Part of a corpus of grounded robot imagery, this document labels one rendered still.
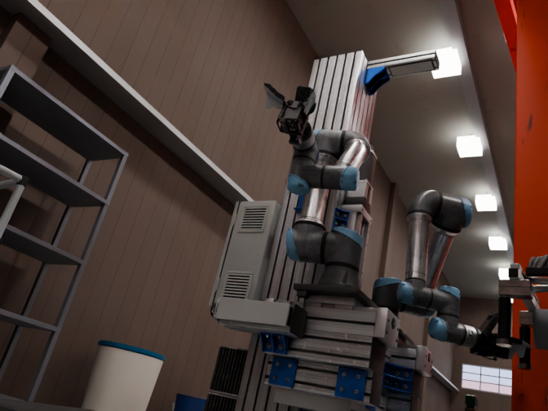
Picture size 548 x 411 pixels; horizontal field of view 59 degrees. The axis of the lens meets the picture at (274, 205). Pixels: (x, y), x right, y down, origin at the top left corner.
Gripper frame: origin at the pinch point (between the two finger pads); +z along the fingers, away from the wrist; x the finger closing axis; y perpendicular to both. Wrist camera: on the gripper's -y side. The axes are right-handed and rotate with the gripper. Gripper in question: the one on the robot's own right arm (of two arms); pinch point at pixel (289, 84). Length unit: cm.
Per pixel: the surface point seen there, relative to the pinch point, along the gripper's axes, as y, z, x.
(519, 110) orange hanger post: -92, -119, -66
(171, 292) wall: 10, -380, 224
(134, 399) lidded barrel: 114, -284, 161
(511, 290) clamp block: 23, -56, -70
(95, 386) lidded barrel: 115, -270, 192
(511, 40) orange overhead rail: -227, -210, -57
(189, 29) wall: -273, -281, 289
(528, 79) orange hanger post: -111, -117, -67
